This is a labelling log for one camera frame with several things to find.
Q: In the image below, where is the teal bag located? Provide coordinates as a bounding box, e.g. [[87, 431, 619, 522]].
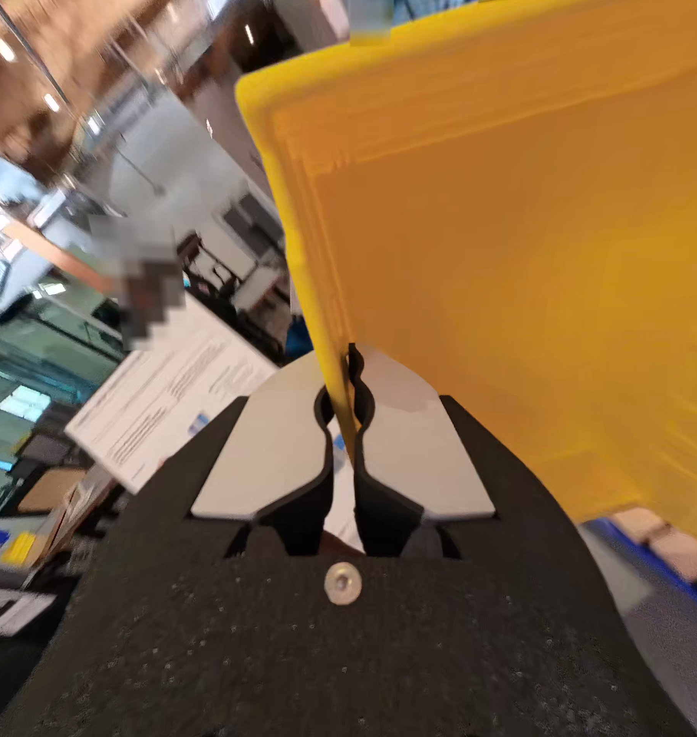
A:
[[285, 316, 315, 359]]

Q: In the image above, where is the yellow plastic bin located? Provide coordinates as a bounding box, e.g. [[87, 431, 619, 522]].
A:
[[234, 0, 697, 525]]

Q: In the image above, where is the blue plastic bin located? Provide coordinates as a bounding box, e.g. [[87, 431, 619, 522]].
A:
[[578, 515, 697, 611]]

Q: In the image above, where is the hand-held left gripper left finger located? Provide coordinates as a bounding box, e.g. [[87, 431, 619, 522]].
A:
[[190, 351, 334, 556]]

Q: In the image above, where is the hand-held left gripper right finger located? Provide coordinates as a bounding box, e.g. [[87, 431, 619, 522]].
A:
[[348, 343, 497, 556]]

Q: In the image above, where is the black white marker tag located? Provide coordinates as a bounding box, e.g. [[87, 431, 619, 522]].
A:
[[0, 587, 57, 637]]

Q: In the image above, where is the white paper sheet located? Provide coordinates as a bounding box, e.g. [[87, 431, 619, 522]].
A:
[[65, 292, 363, 548]]

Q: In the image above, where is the pile of plain wooden cubes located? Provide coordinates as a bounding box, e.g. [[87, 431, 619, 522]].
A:
[[610, 508, 697, 582]]

